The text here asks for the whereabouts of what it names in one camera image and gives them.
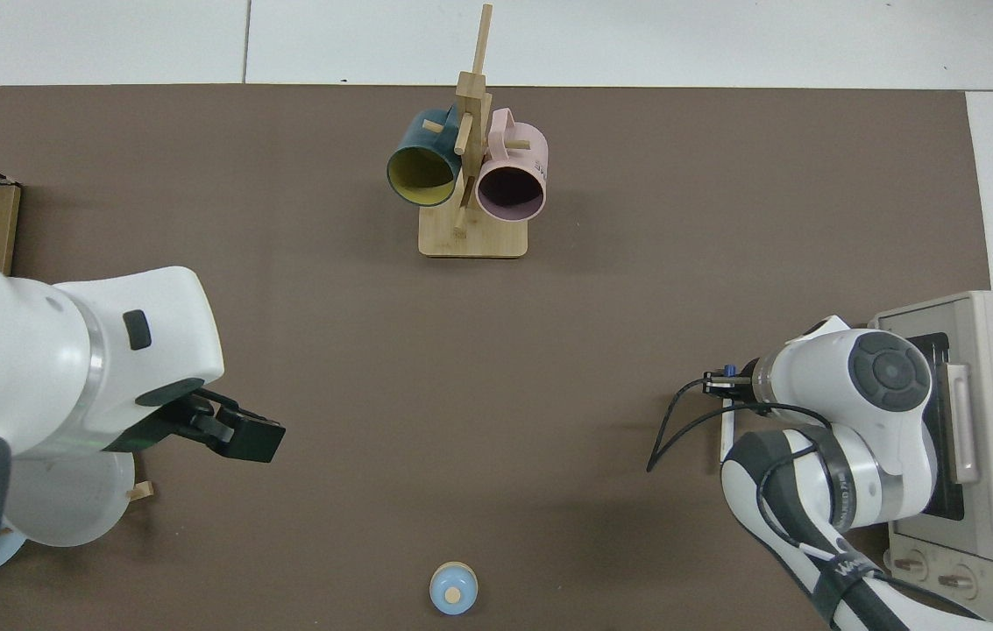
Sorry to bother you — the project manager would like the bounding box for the white marker with blue cap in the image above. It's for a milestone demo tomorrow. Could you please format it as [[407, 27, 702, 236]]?
[[720, 364, 738, 457]]

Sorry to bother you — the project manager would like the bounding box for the grey plate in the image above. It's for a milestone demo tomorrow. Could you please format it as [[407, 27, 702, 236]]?
[[5, 447, 136, 549]]

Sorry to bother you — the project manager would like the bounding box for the brown table cloth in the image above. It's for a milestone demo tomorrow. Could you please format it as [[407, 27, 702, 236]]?
[[0, 84, 992, 631]]

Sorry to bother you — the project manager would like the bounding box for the small blue round knob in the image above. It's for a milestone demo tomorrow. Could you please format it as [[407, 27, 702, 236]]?
[[429, 562, 479, 616]]

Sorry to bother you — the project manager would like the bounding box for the light blue plate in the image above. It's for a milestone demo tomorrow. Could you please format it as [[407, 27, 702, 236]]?
[[0, 524, 28, 575]]

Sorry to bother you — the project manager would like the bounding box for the wooden cup stand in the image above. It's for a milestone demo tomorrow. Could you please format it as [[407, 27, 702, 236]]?
[[419, 4, 529, 259]]

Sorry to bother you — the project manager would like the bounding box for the pink mug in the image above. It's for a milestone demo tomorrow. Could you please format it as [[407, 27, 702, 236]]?
[[476, 108, 548, 223]]

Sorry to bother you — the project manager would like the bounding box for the dark teal mug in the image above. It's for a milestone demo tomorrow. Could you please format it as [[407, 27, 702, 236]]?
[[387, 108, 462, 208]]

